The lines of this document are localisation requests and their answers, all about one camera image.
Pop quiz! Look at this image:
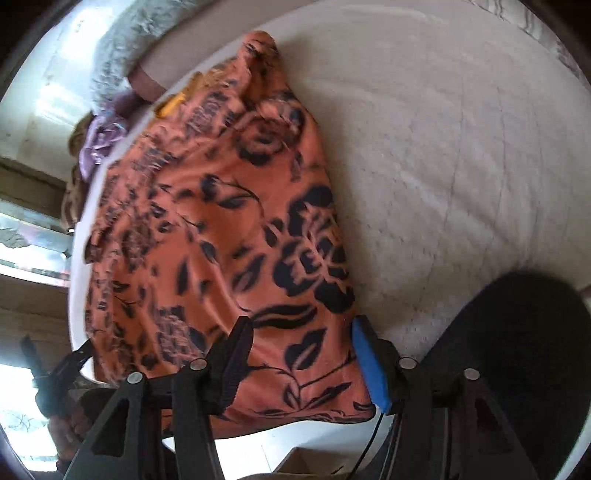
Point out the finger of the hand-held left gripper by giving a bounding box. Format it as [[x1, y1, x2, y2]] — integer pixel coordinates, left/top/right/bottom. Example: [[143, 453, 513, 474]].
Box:
[[52, 340, 97, 376], [19, 335, 48, 376]]

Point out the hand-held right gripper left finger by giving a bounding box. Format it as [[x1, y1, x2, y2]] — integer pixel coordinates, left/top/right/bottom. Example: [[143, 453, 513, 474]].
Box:
[[62, 316, 254, 480]]

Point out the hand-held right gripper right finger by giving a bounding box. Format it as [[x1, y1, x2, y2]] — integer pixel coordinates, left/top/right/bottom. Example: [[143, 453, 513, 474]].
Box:
[[352, 315, 542, 480]]

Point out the orange black floral garment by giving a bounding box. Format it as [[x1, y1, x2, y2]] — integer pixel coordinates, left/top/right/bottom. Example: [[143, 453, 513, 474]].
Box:
[[83, 30, 376, 439]]

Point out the person's left hand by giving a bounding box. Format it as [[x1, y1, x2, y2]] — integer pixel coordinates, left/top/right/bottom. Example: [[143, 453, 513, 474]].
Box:
[[48, 390, 114, 468]]

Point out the stained glass window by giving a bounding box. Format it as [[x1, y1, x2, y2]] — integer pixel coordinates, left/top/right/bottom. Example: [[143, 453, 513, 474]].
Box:
[[0, 198, 75, 283]]

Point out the brown cloth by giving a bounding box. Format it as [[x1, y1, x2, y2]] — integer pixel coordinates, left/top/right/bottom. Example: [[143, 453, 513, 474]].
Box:
[[59, 115, 94, 230]]

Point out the white quilted bed cover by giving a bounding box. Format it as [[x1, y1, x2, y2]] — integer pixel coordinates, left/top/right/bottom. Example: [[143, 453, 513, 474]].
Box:
[[67, 9, 591, 480]]

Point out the purple cloth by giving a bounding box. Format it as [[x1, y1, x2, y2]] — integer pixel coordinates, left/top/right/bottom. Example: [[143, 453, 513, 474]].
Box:
[[78, 92, 133, 179]]

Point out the pink cushion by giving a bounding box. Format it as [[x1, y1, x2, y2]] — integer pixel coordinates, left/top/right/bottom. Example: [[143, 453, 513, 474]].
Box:
[[128, 64, 168, 103]]

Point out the grey quilted blanket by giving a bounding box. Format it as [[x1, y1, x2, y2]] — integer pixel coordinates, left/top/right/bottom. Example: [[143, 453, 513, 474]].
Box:
[[90, 0, 195, 116]]

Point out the black cable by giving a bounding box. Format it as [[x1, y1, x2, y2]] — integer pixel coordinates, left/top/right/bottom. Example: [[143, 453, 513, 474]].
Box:
[[350, 411, 385, 480]]

